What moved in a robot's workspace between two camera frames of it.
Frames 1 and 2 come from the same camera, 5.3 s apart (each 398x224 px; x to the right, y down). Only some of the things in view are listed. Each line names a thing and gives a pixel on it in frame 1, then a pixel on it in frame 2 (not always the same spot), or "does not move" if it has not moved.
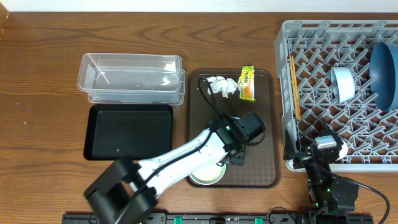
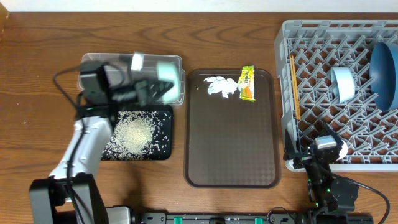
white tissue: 219,84 does not move
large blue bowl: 384,75 does not move
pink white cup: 343,152 does not move
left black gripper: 239,163 -> 138,89
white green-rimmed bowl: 209,175 -> 169,71
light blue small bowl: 342,83 does not move
